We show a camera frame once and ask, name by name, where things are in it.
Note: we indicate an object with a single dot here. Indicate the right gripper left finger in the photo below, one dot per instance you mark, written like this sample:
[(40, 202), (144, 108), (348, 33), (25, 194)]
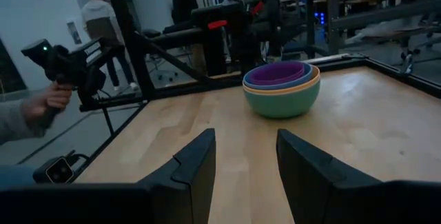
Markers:
[(186, 182)]

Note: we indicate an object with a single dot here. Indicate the black frame post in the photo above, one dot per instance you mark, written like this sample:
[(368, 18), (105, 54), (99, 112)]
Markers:
[(124, 27)]

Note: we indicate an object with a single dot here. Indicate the orange plastic bowl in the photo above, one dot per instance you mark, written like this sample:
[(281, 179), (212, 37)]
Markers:
[(282, 92)]

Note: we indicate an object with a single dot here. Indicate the blue plastic bowl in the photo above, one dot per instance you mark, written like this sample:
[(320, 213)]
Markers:
[(275, 86)]

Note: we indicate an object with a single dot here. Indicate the person's leg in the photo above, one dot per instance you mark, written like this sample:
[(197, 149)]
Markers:
[(13, 176)]

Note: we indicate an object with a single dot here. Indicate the large green bowl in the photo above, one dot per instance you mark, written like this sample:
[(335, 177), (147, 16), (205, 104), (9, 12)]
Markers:
[(282, 107)]

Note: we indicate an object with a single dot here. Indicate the magenta plastic bowl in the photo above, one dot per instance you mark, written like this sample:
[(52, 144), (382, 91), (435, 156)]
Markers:
[(275, 74)]

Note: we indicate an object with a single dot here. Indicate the office chair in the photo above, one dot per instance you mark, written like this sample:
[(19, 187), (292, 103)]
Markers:
[(418, 50)]

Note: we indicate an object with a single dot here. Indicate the small black table-level camera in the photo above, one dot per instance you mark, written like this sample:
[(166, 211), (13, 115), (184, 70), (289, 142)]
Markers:
[(58, 171)]

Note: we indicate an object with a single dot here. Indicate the person's forearm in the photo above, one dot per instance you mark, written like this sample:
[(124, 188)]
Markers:
[(15, 122)]

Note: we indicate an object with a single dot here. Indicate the person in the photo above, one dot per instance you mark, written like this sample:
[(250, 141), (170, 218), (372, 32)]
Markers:
[(100, 20), (184, 3)]

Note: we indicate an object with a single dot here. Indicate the black diagonal frame brace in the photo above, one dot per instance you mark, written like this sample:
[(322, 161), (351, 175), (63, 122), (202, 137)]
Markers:
[(172, 60)]

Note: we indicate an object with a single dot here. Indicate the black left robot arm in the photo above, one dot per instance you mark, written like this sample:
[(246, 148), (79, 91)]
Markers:
[(224, 13)]

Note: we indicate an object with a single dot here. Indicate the black table edge rail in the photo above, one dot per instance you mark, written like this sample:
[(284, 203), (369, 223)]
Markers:
[(406, 76), (193, 84), (110, 141)]

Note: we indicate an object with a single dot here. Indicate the person's hand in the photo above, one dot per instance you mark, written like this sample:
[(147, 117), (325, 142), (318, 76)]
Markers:
[(48, 101)]

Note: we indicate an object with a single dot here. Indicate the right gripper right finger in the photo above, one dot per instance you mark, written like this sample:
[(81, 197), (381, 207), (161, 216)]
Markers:
[(310, 189)]

